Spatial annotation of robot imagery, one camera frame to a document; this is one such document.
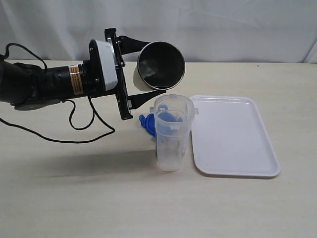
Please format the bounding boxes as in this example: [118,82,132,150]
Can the white backdrop curtain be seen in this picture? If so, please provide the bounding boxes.
[0,0,317,63]

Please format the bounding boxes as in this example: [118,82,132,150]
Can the blue plastic container lid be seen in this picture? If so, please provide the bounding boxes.
[139,104,183,136]

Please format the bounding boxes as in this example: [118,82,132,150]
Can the black thin cable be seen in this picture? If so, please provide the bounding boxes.
[0,43,116,144]

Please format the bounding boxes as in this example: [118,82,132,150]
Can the clear plastic tall container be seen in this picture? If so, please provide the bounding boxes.
[150,94,198,172]

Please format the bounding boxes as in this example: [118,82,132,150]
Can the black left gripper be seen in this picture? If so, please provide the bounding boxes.
[83,28,166,120]

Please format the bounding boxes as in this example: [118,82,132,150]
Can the white plastic tray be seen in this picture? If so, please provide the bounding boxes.
[191,95,281,179]

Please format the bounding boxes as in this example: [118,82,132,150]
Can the stainless steel cup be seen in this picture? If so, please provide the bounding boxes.
[133,41,185,92]

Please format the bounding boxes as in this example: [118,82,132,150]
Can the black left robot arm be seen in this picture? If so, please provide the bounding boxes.
[0,28,165,120]

